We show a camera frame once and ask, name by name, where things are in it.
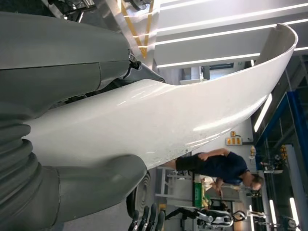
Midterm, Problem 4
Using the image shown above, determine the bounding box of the green box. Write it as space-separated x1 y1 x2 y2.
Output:
193 183 212 209

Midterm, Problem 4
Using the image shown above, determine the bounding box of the white table frame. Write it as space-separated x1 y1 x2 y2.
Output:
155 167 196 208

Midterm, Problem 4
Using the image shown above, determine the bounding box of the blue metal frame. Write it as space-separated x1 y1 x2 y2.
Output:
254 90 308 181

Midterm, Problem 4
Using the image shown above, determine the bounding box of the white black machine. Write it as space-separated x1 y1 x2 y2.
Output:
166 205 248 230

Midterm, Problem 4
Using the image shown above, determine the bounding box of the black round stool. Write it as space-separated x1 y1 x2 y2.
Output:
125 171 154 220

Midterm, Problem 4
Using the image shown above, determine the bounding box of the yellow wall sign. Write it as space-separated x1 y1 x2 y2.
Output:
225 130 242 147

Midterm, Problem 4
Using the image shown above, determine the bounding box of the person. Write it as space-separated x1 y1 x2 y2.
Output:
165 148 264 192
195 174 241 196

